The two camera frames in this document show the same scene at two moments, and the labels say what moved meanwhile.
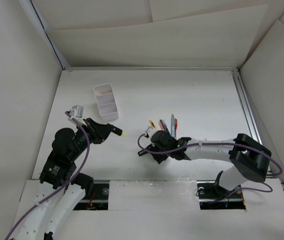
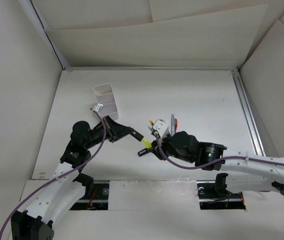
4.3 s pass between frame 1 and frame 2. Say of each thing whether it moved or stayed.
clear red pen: stayed
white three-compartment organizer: stayed
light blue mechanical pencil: stayed
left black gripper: moved
